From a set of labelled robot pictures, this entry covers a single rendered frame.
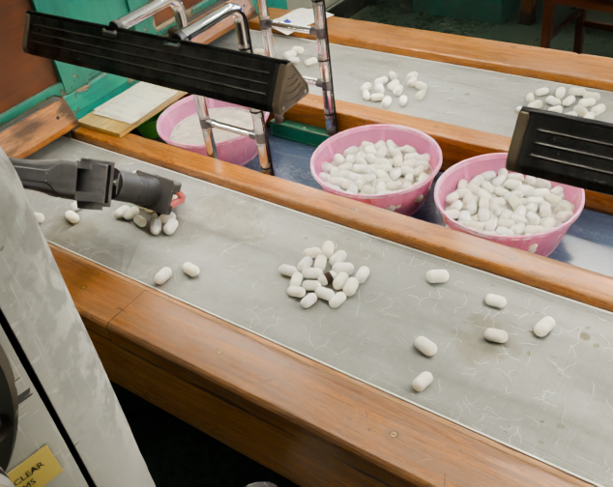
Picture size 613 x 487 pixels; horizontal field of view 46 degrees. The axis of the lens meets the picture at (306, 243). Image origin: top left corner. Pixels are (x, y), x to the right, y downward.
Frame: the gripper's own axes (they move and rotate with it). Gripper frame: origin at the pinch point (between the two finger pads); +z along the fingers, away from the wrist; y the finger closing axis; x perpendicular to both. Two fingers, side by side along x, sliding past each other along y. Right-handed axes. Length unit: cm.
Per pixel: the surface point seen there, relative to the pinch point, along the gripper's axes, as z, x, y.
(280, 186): 7.7, -8.1, -17.1
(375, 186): 18.8, -13.5, -31.7
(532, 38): 241, -113, 16
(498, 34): 241, -113, 33
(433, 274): 1, -1, -55
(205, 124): 5.2, -16.0, 3.5
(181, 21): -9.4, -32.6, 3.8
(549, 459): -15, 16, -83
